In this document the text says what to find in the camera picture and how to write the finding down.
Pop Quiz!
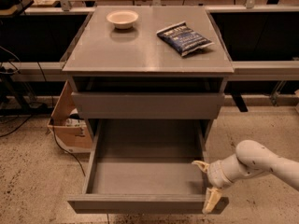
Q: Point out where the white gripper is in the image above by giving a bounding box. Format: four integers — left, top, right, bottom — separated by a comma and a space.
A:
192, 161, 233, 214

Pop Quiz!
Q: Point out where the grey drawer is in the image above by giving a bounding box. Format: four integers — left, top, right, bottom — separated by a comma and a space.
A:
66, 119, 230, 216
72, 92, 224, 119

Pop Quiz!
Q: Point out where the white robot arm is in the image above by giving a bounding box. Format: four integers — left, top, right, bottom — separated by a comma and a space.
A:
192, 140, 299, 214

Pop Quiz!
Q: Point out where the grey drawer cabinet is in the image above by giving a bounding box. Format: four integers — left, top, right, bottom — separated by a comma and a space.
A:
64, 7, 234, 137

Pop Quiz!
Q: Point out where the grey top drawer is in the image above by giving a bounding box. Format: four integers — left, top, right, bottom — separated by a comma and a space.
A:
72, 92, 224, 119

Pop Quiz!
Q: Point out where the blue chip bag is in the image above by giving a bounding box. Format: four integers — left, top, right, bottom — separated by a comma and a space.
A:
156, 21, 213, 57

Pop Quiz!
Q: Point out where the cardboard box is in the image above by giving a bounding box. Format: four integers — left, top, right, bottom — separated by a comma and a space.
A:
48, 81, 93, 153

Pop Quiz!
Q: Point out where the white bowl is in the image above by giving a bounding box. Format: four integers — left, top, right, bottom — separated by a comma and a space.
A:
107, 10, 138, 30

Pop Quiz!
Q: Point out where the grey metal rail frame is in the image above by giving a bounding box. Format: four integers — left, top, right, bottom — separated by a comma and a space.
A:
14, 5, 299, 82

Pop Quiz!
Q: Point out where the black floor cable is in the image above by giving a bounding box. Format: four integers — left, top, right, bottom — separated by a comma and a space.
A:
0, 45, 87, 177

